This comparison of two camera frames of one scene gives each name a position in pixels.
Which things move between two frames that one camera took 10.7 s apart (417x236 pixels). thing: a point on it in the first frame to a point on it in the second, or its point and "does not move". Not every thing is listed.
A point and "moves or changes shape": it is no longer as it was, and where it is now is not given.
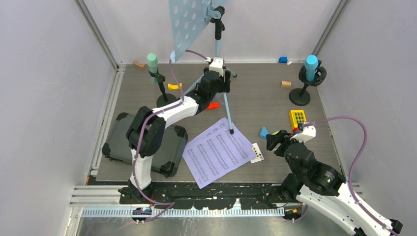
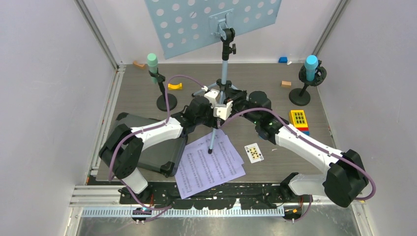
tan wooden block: (285, 83) does not move
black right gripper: (283, 136) to (235, 95)
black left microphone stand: (164, 98) does not move
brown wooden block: (134, 63) does not move
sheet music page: (218, 154) moves or changes shape
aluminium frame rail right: (327, 30) does not move
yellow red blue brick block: (297, 117) does not move
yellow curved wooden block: (174, 87) does not move
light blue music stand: (186, 18) moves or changes shape
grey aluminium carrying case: (165, 161) does not move
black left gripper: (225, 86) to (213, 121)
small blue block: (283, 59) does not move
